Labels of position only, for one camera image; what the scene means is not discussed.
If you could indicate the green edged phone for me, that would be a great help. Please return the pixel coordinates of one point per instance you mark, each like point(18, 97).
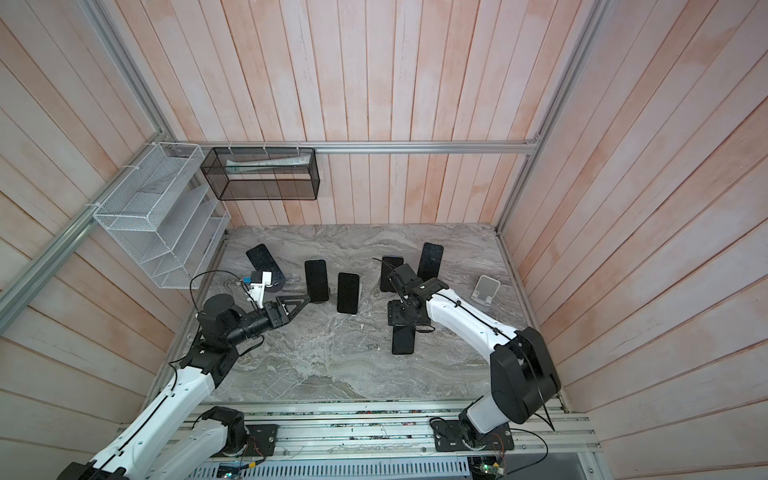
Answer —
point(317, 280)

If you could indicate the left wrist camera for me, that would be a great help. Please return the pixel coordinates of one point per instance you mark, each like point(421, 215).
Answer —
point(255, 287)

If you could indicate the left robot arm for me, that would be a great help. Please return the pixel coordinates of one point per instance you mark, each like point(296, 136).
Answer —
point(139, 451)

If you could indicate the blue edged phone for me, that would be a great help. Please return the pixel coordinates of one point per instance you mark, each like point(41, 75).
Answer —
point(388, 265)

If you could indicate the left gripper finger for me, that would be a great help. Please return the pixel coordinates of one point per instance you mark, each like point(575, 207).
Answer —
point(294, 303)
point(290, 316)

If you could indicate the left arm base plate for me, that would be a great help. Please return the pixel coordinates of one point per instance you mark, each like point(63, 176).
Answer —
point(261, 440)

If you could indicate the white wire mesh shelf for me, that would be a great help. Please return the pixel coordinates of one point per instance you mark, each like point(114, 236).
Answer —
point(170, 225)

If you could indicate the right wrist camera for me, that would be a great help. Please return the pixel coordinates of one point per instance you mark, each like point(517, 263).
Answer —
point(403, 277)

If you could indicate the black wire mesh basket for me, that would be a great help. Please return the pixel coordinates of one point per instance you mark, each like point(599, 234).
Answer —
point(262, 173)

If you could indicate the purple edged phone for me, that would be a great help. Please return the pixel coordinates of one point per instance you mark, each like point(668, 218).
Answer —
point(430, 261)

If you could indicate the white folding phone stand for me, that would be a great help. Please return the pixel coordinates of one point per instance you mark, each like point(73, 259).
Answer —
point(485, 290)

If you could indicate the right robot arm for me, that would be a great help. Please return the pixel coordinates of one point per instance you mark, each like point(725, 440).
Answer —
point(522, 373)

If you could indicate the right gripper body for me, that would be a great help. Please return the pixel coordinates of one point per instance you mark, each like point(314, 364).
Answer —
point(400, 313)

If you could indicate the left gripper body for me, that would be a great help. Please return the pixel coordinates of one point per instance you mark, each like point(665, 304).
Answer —
point(269, 306)

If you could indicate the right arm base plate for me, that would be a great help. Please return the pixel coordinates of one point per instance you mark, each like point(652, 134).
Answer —
point(458, 435)

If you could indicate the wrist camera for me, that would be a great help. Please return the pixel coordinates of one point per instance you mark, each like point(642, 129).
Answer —
point(255, 287)
point(403, 277)

